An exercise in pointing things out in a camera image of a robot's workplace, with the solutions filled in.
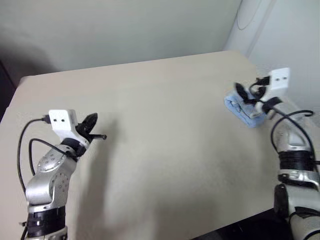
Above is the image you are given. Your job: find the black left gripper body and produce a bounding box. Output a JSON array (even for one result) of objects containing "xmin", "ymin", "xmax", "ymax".
[{"xmin": 74, "ymin": 122, "xmax": 92, "ymax": 143}]

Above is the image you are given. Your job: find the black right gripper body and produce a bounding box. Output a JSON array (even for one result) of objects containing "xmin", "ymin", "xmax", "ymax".
[{"xmin": 249, "ymin": 76, "xmax": 272, "ymax": 101}]

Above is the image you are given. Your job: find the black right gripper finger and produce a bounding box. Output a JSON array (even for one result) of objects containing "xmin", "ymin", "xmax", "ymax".
[
  {"xmin": 242, "ymin": 97, "xmax": 264, "ymax": 105},
  {"xmin": 234, "ymin": 82, "xmax": 251, "ymax": 104}
]

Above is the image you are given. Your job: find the light blue towel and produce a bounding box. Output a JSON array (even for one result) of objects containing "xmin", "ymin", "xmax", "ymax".
[{"xmin": 224, "ymin": 91, "xmax": 268, "ymax": 130}]

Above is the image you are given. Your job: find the white panel with oval recess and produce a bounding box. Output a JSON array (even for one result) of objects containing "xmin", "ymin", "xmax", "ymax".
[{"xmin": 223, "ymin": 0, "xmax": 320, "ymax": 113}]

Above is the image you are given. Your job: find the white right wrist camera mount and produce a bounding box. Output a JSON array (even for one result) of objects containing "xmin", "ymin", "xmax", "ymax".
[{"xmin": 251, "ymin": 67, "xmax": 291, "ymax": 120}]

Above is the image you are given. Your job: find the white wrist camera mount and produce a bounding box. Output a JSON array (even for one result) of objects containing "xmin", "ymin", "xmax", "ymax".
[
  {"xmin": 48, "ymin": 109, "xmax": 91, "ymax": 147},
  {"xmin": 251, "ymin": 67, "xmax": 291, "ymax": 120}
]

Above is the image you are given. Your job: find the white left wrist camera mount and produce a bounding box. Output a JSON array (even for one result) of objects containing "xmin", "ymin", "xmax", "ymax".
[{"xmin": 48, "ymin": 109, "xmax": 91, "ymax": 147}]

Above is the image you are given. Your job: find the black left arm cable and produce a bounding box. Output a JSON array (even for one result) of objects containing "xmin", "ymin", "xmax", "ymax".
[{"xmin": 16, "ymin": 114, "xmax": 76, "ymax": 191}]

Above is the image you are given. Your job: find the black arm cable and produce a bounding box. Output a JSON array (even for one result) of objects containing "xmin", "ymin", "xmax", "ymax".
[
  {"xmin": 259, "ymin": 98, "xmax": 320, "ymax": 174},
  {"xmin": 16, "ymin": 114, "xmax": 76, "ymax": 191}
]

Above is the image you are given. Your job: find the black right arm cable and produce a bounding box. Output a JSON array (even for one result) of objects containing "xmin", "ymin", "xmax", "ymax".
[{"xmin": 259, "ymin": 98, "xmax": 320, "ymax": 174}]

